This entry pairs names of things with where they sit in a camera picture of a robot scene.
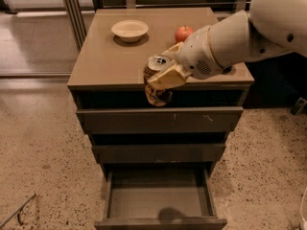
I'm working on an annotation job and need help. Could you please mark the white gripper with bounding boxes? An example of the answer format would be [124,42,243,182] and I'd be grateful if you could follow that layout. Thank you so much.
[148,26,224,90]

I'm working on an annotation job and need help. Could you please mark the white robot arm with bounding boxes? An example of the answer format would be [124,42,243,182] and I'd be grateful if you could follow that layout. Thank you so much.
[148,0,307,89]

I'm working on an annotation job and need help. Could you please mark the grey drawer cabinet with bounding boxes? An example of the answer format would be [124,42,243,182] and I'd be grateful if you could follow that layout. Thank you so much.
[68,8,253,173]

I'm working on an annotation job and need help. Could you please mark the grey top drawer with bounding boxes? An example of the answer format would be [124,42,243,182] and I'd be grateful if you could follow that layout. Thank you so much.
[77,106,243,134]

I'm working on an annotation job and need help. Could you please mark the grey middle drawer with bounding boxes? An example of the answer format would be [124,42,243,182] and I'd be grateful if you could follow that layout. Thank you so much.
[92,144,225,164]

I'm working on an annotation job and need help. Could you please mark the grey open bottom drawer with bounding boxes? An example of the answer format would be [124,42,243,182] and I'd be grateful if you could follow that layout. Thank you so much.
[94,168,227,230]

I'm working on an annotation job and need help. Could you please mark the red apple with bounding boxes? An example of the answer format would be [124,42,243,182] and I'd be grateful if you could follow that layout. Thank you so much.
[175,26,194,43]

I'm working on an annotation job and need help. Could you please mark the white bowl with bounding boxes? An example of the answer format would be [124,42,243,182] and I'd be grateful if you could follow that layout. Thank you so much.
[111,20,149,43]

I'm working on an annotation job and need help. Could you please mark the small dark floor object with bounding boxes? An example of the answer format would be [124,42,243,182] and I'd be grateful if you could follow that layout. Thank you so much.
[291,97,307,115]

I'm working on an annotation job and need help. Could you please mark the thin metal rod on floor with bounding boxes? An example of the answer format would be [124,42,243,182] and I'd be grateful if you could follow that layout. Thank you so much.
[0,193,36,229]

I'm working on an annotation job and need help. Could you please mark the metal window frame post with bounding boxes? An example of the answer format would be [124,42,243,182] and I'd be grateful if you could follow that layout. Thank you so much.
[62,0,86,50]

